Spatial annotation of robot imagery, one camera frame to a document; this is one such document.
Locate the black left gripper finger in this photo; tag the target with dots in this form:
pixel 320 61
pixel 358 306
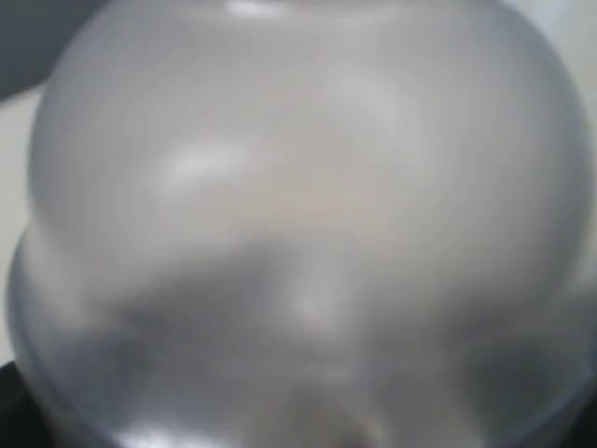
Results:
pixel 21 423

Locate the clear plastic shaker bottle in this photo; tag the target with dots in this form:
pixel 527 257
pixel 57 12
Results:
pixel 307 224

